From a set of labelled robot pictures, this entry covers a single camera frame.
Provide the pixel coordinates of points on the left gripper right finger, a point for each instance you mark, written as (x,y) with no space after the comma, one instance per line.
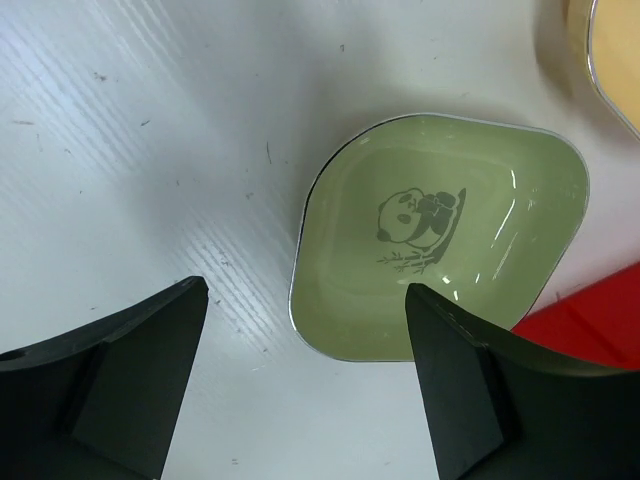
(501,407)

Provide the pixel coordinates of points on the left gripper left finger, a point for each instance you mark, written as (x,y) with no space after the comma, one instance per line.
(102,401)

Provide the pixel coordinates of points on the green square plate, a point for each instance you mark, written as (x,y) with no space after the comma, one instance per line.
(479,211)

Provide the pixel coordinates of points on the red plastic bin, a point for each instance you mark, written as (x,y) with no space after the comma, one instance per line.
(599,323)

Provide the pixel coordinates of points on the yellow square plate left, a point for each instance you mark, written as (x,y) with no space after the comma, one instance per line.
(588,51)

